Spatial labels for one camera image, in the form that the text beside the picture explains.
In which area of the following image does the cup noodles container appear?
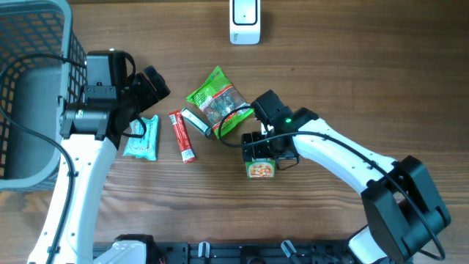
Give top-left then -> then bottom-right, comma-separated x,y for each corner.
245,159 -> 276,178

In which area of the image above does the teal snack packet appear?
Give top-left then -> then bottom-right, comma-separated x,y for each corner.
123,115 -> 159,161

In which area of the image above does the green haribo candy bag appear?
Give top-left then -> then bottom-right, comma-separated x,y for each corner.
186,66 -> 254,138

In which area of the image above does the red snack bar wrapper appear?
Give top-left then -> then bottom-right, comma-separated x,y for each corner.
169,110 -> 196,164

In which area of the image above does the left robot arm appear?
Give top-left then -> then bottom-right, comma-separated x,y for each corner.
28,51 -> 170,263

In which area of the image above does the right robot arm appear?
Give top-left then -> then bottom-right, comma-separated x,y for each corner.
241,90 -> 451,263

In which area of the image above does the white barcode scanner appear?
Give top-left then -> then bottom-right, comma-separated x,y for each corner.
229,0 -> 261,45

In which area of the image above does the grey plastic shopping basket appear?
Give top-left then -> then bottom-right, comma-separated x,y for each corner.
1,1 -> 86,192

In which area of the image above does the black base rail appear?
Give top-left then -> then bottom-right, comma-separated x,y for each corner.
91,240 -> 367,264

